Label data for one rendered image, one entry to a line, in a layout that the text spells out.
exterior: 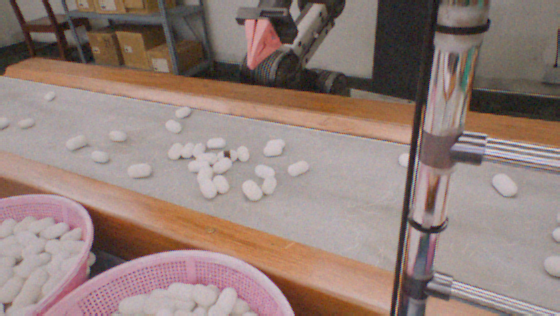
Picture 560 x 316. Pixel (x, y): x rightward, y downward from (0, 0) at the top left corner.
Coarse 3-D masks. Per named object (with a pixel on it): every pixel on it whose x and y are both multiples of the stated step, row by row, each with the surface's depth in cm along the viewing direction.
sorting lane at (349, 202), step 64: (64, 128) 82; (128, 128) 80; (192, 128) 77; (256, 128) 75; (192, 192) 59; (320, 192) 56; (384, 192) 55; (384, 256) 45; (448, 256) 44; (512, 256) 44
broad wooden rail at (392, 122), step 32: (32, 64) 117; (64, 64) 114; (128, 96) 94; (160, 96) 90; (192, 96) 86; (224, 96) 84; (256, 96) 82; (288, 96) 81; (320, 96) 80; (320, 128) 72; (352, 128) 70; (384, 128) 68; (480, 128) 64; (512, 128) 63; (544, 128) 62
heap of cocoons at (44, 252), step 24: (0, 240) 53; (24, 240) 52; (48, 240) 54; (72, 240) 51; (0, 264) 49; (24, 264) 48; (48, 264) 48; (72, 264) 48; (0, 288) 45; (24, 288) 45; (48, 288) 45; (0, 312) 43; (24, 312) 42
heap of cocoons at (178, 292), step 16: (176, 288) 43; (192, 288) 43; (208, 288) 43; (128, 304) 42; (144, 304) 42; (160, 304) 41; (176, 304) 42; (192, 304) 43; (208, 304) 42; (224, 304) 41; (240, 304) 42
